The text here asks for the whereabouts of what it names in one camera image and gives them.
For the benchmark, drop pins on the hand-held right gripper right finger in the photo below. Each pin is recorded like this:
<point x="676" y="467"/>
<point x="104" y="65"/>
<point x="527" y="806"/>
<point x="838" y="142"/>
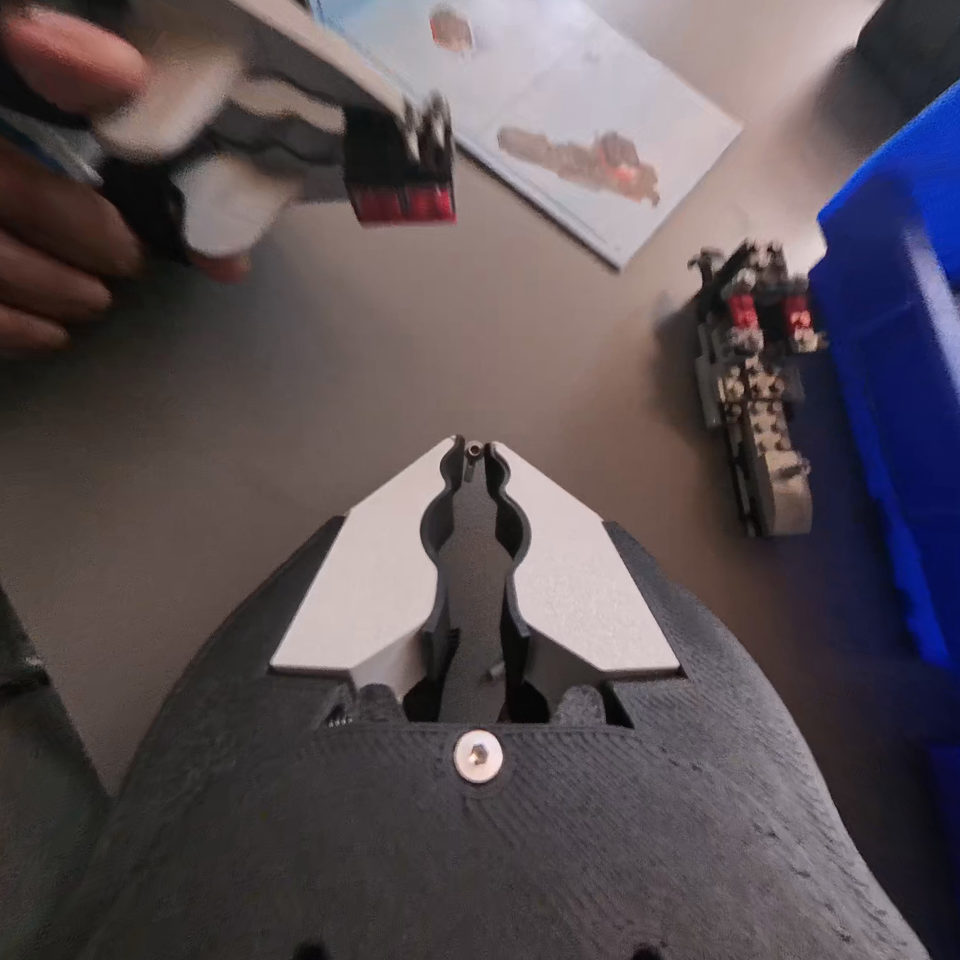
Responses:
<point x="592" y="592"/>

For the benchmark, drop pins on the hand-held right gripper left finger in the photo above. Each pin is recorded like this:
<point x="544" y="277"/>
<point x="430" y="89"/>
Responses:
<point x="367" y="592"/>

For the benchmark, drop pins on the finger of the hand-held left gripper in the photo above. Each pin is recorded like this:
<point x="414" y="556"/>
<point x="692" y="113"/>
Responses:
<point x="315" y="52"/>
<point x="232" y="210"/>

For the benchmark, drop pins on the black and red brick assembly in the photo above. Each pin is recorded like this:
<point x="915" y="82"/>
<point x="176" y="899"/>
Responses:
<point x="401" y="180"/>

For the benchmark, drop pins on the grey desk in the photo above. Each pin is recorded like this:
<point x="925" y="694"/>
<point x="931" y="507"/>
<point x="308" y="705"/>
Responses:
<point x="300" y="375"/>

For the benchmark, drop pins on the person's left hand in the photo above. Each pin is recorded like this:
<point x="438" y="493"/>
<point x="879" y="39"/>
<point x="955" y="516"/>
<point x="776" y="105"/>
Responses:
<point x="52" y="225"/>

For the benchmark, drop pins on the grey black toy brick spaceship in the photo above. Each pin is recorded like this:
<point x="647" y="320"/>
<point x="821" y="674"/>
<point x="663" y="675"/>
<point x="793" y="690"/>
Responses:
<point x="757" y="420"/>

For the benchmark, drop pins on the open brick instruction booklet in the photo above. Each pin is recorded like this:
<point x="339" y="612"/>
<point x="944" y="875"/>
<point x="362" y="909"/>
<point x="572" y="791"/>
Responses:
<point x="562" y="90"/>

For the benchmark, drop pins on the large blue plastic bin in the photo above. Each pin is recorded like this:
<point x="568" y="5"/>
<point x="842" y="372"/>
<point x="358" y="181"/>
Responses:
<point x="900" y="300"/>

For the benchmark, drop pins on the black cube-shaped device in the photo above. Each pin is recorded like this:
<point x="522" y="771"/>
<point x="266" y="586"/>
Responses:
<point x="907" y="45"/>

